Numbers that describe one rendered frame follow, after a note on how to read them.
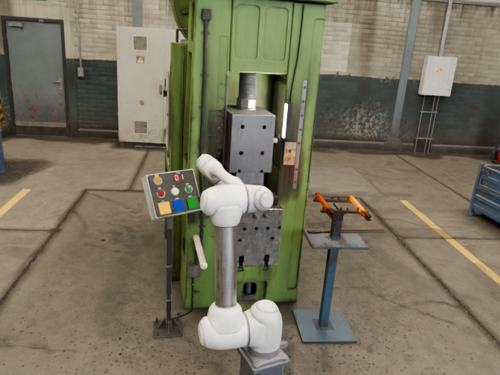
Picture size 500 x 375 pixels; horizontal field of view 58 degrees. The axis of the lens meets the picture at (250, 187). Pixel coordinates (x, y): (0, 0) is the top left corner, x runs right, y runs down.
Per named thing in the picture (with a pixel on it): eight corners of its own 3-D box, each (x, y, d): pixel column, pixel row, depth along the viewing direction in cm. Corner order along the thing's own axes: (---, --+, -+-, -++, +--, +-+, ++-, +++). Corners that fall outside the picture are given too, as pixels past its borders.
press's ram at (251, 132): (283, 172, 319) (288, 116, 306) (229, 172, 310) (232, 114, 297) (267, 157, 358) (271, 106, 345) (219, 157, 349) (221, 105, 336)
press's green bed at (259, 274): (272, 318, 350) (277, 264, 336) (225, 322, 342) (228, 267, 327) (255, 281, 401) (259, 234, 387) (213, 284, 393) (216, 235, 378)
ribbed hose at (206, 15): (205, 254, 336) (214, 9, 283) (194, 254, 335) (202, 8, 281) (204, 251, 341) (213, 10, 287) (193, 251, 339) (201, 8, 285)
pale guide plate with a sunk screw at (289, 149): (294, 164, 332) (297, 142, 327) (283, 164, 330) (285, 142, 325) (293, 164, 334) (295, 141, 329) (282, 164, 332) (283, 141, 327)
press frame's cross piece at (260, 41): (287, 74, 311) (294, 0, 296) (228, 71, 302) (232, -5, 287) (270, 69, 352) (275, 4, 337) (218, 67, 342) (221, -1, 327)
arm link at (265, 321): (285, 351, 213) (289, 311, 207) (248, 357, 208) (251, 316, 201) (274, 330, 228) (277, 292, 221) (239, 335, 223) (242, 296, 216)
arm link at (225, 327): (249, 353, 206) (202, 360, 199) (239, 337, 221) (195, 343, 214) (251, 186, 194) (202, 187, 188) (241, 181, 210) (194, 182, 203)
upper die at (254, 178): (263, 185, 319) (264, 172, 316) (235, 185, 314) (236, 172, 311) (250, 168, 357) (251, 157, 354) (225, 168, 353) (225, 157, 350)
